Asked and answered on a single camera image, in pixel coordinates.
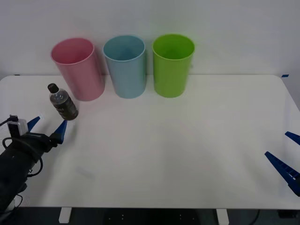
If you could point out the pale blue plastic bin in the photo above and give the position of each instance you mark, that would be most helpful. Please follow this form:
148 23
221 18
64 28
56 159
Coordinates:
127 72

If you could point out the white table leg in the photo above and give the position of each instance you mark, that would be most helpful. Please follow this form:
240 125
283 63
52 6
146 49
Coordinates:
64 215
222 216

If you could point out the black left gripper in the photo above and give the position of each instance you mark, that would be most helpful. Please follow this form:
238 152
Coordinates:
35 141

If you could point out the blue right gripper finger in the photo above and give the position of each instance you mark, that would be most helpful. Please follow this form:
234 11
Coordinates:
294 137
284 168

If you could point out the dark bottle with black cap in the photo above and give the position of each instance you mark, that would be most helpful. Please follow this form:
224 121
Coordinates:
63 105

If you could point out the pink plastic bin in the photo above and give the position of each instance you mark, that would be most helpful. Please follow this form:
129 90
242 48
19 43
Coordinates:
82 75

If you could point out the green plastic bin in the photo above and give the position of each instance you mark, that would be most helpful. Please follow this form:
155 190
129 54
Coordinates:
171 72

